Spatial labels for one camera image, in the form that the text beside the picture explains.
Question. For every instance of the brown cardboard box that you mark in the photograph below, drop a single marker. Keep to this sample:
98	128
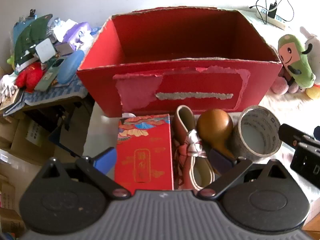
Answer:
27	137

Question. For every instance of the small brown shoe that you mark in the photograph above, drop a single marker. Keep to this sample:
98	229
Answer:
186	140

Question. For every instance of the red plush toy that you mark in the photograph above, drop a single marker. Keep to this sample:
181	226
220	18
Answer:
28	77

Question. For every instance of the red patterned gift packet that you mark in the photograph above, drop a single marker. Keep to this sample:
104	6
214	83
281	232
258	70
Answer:
145	152

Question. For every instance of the blue checkered cloth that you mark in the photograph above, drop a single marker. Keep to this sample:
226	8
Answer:
60	91

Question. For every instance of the green plush toy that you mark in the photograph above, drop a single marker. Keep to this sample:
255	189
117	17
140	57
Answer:
293	57

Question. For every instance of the pink plush toy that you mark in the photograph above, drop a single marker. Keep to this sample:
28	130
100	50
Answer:
278	85

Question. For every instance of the red cardboard box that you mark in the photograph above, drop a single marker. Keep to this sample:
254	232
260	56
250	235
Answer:
180	37

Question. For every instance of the green phone case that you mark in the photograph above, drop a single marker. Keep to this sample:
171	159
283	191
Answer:
50	75

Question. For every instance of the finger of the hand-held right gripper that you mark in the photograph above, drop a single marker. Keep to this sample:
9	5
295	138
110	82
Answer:
290	133

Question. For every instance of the brown wooden gourd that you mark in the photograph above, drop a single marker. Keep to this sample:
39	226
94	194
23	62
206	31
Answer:
215	127

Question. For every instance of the blue glasses case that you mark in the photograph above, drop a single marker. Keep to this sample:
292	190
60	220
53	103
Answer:
70	67

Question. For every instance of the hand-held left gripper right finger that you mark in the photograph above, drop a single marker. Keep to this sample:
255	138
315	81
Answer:
220	160

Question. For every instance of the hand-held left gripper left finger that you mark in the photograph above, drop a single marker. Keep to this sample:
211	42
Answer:
106	158

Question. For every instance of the white square device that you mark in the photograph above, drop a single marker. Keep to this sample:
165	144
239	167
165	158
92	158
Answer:
45	50

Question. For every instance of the yellow plush toy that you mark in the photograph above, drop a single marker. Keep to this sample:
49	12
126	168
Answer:
313	92

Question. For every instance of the clear packing tape roll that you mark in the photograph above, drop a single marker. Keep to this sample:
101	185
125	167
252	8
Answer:
252	130

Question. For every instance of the white plush rabbit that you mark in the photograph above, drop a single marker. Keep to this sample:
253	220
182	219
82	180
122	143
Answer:
310	38

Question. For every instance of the black charger plug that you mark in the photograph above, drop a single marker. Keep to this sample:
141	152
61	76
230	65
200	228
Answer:
272	10

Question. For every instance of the dark wooden table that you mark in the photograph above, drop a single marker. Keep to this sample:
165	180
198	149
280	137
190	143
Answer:
50	107

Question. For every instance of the dark green cloth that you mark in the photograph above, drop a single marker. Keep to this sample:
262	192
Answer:
30	35

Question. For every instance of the black clip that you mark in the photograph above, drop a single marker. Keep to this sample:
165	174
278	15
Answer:
32	13

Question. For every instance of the white power strip with charger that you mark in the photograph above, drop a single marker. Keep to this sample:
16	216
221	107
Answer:
290	5

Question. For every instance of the purple tissue packet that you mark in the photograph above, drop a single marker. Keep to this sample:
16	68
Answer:
77	33

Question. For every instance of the blue bag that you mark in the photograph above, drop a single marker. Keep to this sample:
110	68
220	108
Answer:
18	30

